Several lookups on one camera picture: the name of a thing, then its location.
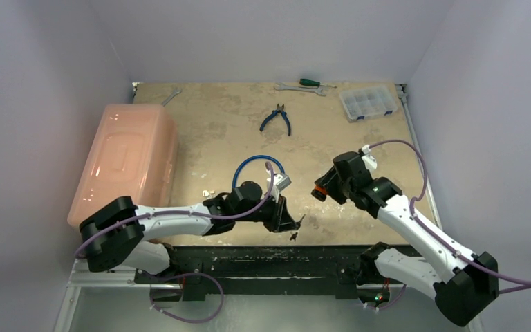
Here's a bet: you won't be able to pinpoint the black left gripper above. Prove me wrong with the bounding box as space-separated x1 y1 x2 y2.
234 192 297 232

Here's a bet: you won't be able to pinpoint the black-headed key bunch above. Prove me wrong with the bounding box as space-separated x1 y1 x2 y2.
289 214 306 241

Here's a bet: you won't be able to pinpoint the orange black padlock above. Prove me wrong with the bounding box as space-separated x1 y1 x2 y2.
310 185 328 202

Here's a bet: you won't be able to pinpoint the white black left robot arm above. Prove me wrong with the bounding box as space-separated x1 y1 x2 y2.
75 181 301 283

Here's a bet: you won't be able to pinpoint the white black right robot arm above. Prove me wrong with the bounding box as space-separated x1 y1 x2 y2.
311 151 499 326

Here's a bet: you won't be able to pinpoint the small silver keys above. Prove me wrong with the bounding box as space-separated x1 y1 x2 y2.
202 190 215 199

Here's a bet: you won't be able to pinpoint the clear plastic organizer box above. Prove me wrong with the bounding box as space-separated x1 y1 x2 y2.
339 84 398 122

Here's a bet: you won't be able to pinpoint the silver wrench near screwdriver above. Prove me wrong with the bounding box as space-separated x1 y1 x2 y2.
274 82 327 96

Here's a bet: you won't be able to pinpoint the pink plastic storage box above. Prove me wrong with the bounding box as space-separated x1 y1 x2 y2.
67 104 178 229

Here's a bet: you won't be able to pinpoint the small silver wrench left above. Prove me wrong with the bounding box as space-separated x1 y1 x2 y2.
161 88 182 107

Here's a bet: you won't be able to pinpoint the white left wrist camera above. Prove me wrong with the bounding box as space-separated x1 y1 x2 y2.
264 162 291 202

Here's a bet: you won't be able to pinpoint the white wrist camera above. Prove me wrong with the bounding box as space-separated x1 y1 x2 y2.
359 145 378 172
264 162 291 202

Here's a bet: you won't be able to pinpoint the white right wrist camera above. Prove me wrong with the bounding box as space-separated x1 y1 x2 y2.
359 145 378 172

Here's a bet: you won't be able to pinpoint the blue cable lock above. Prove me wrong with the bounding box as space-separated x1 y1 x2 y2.
231 154 286 189

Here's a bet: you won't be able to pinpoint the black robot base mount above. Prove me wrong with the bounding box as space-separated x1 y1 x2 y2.
128 245 401 304

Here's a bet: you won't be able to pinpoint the blue-handled pliers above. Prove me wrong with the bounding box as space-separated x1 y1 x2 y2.
259 104 292 136

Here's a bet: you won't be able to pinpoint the green-handled screwdriver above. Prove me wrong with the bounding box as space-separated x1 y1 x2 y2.
299 78 337 89

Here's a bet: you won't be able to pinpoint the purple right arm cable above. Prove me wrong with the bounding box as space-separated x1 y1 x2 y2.
362 139 531 313

